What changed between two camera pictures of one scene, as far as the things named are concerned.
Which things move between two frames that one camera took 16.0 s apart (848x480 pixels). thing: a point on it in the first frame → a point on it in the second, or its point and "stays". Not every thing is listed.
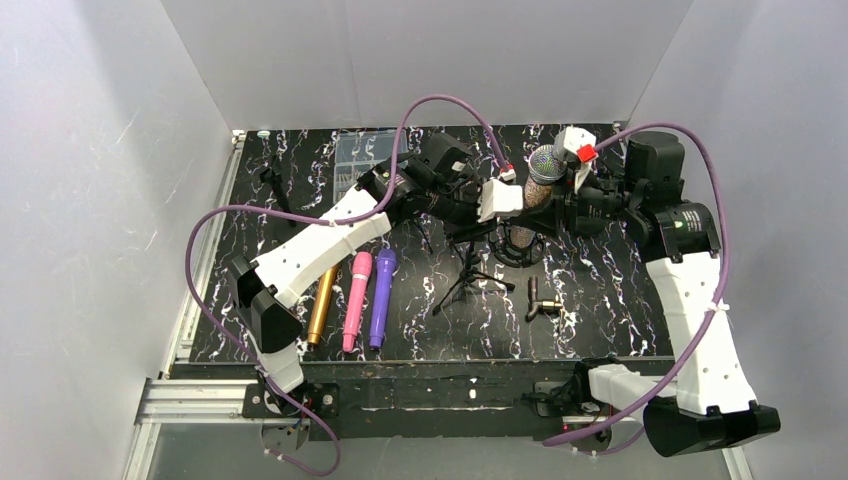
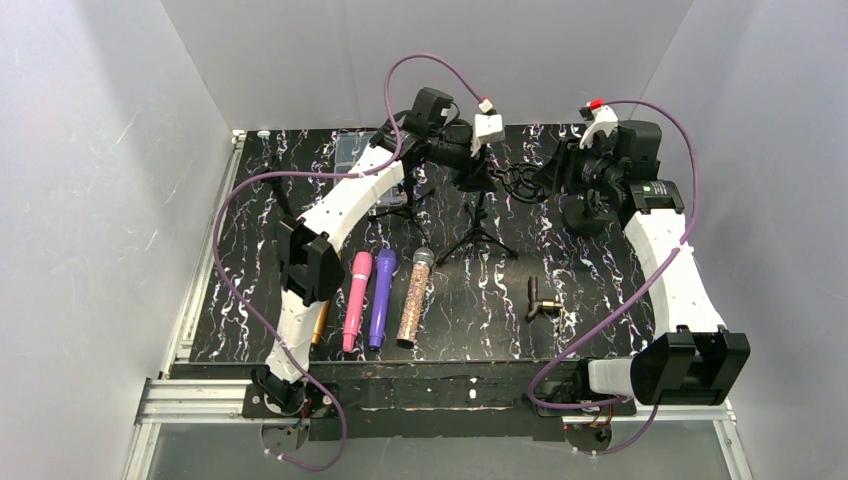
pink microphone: [361, 272] stays
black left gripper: [469, 216] → [476, 168]
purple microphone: [386, 260] stays
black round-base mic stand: [273, 175] stays
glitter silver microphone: [545, 169] → [422, 260]
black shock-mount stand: [513, 244] → [520, 182]
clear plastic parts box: [356, 152] stays
